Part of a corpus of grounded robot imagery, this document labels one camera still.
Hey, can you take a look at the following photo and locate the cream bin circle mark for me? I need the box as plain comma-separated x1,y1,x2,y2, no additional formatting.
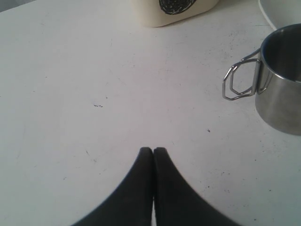
131,0,219,27

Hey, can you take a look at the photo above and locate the steel mug wire handle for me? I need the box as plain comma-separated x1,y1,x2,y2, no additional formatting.
222,23,301,137

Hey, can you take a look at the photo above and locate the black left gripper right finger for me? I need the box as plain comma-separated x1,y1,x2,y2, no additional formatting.
153,147,238,226

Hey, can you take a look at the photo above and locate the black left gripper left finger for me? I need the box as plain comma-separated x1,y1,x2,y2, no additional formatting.
74,147,153,226

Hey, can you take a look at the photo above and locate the white square plate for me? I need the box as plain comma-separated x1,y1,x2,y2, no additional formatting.
258,0,301,31

